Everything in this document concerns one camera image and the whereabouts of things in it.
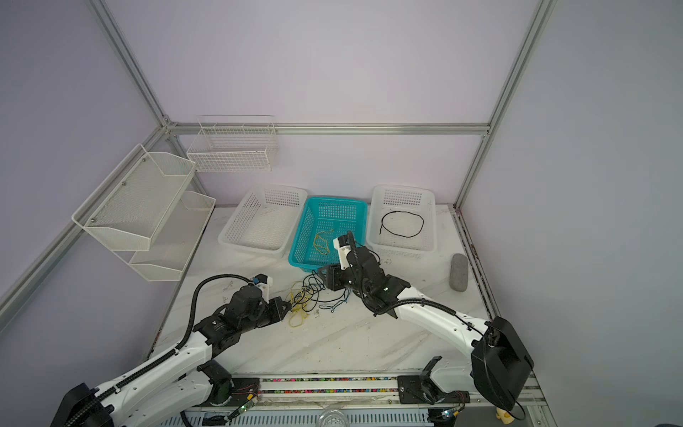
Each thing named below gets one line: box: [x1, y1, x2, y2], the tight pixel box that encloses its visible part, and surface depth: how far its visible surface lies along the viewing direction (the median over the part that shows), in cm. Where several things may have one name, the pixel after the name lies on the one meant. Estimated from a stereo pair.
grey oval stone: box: [449, 252, 469, 293], surface depth 97 cm
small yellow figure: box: [495, 407, 515, 425], surface depth 70 cm
